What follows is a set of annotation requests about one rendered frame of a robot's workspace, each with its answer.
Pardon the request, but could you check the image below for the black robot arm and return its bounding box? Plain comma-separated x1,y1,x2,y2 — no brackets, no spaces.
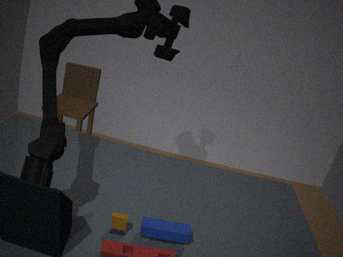
20,0,170,187

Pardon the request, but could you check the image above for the yellow cube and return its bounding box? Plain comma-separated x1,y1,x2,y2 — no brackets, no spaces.
110,212,128,231

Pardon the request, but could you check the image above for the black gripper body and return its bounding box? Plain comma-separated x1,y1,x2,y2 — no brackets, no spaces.
154,5,191,61

